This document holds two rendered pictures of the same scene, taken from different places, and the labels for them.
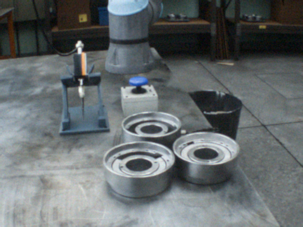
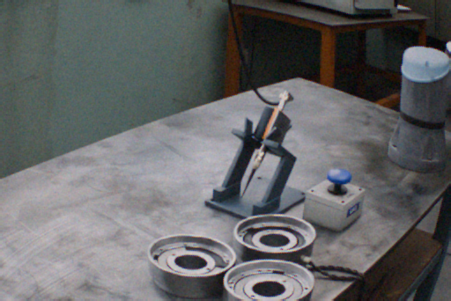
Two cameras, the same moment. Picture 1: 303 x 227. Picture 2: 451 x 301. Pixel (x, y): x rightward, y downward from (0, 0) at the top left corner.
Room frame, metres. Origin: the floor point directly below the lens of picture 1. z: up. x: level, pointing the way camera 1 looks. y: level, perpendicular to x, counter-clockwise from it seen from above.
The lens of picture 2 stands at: (0.02, -0.51, 1.25)
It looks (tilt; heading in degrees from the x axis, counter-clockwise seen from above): 22 degrees down; 46
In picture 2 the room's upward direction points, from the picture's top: 3 degrees clockwise
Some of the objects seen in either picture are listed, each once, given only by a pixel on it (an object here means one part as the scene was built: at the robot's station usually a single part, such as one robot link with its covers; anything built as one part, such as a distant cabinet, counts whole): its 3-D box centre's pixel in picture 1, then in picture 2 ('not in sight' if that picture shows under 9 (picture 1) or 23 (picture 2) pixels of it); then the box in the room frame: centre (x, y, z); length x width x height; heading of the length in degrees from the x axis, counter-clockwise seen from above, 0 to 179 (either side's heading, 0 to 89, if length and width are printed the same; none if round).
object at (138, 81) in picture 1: (138, 89); (337, 187); (0.75, 0.02, 0.85); 0.04 x 0.04 x 0.05
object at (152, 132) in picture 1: (151, 133); (274, 245); (0.59, -0.01, 0.82); 0.10 x 0.10 x 0.04
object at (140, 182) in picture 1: (139, 169); (190, 267); (0.47, 0.01, 0.82); 0.10 x 0.10 x 0.04
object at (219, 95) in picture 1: (208, 138); not in sight; (1.75, -0.33, 0.21); 0.34 x 0.34 x 0.43
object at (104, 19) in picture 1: (121, 13); not in sight; (4.21, 0.27, 0.56); 0.52 x 0.38 x 0.22; 95
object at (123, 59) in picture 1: (129, 51); (421, 135); (1.09, 0.05, 0.85); 0.15 x 0.15 x 0.10
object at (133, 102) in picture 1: (138, 99); (336, 201); (0.75, 0.02, 0.82); 0.08 x 0.07 x 0.05; 8
